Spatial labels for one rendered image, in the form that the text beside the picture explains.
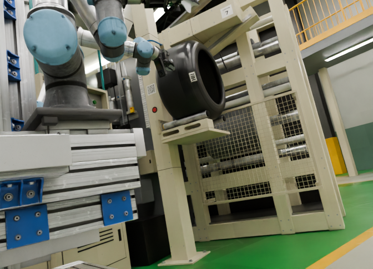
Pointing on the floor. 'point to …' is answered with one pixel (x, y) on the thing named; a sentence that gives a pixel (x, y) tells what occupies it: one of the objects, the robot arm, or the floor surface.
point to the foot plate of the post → (185, 260)
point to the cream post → (166, 152)
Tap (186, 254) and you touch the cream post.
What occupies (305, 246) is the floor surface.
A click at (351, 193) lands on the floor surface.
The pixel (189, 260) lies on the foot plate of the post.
